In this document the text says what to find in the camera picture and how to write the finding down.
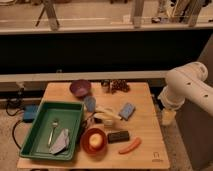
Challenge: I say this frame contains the blue sponge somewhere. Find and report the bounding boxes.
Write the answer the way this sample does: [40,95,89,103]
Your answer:
[119,103,135,120]

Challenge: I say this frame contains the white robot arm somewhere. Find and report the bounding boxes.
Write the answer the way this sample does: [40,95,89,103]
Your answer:
[158,62,213,126]

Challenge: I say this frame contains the orange carrot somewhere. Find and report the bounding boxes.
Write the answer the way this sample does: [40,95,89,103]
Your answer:
[118,137,142,154]

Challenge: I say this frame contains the black rectangular block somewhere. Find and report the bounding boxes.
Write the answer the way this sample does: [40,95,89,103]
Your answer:
[107,131,130,143]

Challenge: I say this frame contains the yellow banana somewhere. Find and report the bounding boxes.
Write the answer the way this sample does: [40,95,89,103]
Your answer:
[94,106,121,120]

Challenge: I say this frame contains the yellow apple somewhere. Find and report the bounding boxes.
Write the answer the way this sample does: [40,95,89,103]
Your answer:
[89,134,103,149]

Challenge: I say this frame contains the purple bowl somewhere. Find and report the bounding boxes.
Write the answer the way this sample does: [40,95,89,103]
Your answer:
[70,79,91,97]

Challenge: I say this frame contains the green plastic tray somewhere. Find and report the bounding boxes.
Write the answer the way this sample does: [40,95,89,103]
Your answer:
[20,101,84,161]

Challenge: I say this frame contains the grey cloth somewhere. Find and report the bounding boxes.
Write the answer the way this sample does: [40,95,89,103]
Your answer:
[49,129,69,155]

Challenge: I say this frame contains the metal fork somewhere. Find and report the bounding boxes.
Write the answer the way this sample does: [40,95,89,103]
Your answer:
[47,119,59,147]

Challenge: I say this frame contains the blue box on floor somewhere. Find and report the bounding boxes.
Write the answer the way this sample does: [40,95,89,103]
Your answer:
[23,105,38,123]

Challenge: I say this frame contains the black cable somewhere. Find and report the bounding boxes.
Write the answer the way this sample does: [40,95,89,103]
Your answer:
[5,96,26,150]

